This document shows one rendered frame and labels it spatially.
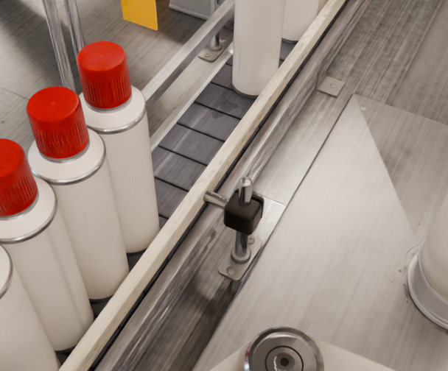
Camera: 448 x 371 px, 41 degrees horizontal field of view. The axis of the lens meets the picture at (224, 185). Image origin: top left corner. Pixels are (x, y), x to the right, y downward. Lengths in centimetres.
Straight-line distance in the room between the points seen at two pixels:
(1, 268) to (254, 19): 37
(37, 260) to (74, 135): 8
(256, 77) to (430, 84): 26
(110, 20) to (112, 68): 49
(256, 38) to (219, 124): 10
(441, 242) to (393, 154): 18
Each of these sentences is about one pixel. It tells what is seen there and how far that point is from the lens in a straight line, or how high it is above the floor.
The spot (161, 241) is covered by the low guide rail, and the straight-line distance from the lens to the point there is 51.
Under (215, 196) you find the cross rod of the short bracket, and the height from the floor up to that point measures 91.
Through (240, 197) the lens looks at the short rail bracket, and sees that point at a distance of 52.
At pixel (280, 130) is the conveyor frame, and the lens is 68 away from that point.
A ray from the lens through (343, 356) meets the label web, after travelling 31.
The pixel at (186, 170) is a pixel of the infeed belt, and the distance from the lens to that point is 61.
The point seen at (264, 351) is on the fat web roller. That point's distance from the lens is 30.
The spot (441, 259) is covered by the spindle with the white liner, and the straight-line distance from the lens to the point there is 49.
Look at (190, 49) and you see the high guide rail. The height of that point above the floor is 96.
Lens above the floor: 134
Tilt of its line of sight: 50 degrees down
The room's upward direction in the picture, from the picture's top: 2 degrees clockwise
